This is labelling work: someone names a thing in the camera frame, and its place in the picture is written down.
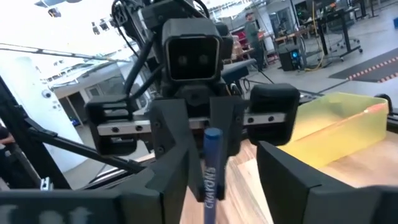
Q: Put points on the black ceiling lamp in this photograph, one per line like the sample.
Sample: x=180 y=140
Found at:
x=54 y=12

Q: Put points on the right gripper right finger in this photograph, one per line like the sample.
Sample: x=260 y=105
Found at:
x=295 y=199

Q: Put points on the blue crayon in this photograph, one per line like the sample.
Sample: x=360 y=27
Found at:
x=211 y=149

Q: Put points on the person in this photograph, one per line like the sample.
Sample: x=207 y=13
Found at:
x=252 y=34

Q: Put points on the dark hazard-striped floor mat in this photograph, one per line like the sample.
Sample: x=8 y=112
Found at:
x=363 y=70

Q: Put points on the white dome sensor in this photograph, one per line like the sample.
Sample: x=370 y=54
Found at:
x=46 y=93

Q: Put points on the black standing desk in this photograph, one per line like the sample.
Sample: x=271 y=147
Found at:
x=323 y=34

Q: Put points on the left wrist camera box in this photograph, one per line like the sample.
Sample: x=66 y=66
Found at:
x=191 y=53

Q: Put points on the silver corner bracket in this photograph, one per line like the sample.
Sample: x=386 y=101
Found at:
x=46 y=184

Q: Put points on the yellow translucent bin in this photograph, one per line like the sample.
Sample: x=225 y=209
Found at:
x=326 y=130

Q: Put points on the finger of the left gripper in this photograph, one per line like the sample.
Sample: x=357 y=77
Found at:
x=231 y=124
x=169 y=127

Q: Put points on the black computer tower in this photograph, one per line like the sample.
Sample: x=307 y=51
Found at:
x=289 y=62

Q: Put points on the person's hand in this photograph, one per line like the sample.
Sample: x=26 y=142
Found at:
x=7 y=139

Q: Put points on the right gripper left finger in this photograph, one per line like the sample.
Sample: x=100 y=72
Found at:
x=93 y=207

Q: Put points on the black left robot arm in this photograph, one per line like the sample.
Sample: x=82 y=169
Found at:
x=161 y=12

